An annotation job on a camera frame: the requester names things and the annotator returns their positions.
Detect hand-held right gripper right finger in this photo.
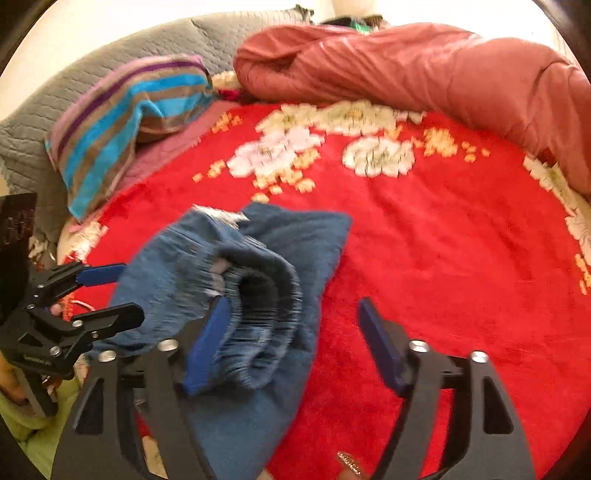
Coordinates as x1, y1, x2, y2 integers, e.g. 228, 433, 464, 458
358, 296, 536, 480

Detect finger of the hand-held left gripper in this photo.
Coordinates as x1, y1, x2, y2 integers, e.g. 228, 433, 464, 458
69, 301, 145, 343
34, 263, 127, 299

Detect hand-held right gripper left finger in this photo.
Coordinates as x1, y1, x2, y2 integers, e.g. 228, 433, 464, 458
51, 295, 232, 480

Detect blue pants with lace trim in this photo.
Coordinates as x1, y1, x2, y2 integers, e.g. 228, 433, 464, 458
90, 202, 354, 480

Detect person's left hand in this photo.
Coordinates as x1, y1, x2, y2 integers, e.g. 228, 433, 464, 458
0, 361, 29, 408

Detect person's right hand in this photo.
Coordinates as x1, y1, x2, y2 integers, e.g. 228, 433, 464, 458
336, 450, 366, 480

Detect red floral blanket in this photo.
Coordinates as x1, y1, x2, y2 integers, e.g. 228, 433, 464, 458
58, 99, 591, 480

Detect person's green clothing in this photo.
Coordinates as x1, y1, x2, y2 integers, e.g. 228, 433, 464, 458
0, 374, 93, 480

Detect striped pillow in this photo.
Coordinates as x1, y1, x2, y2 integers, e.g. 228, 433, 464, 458
45, 54, 218, 221

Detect pink cloth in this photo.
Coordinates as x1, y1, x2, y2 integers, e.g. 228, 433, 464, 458
115, 99, 241, 195

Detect grey quilted cover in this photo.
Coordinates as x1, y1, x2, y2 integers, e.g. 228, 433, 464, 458
0, 7, 315, 241

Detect pink quilt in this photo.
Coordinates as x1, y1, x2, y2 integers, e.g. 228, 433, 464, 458
233, 23, 591, 195

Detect dark clothes pile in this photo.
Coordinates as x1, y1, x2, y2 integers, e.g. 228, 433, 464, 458
318, 14, 389, 35

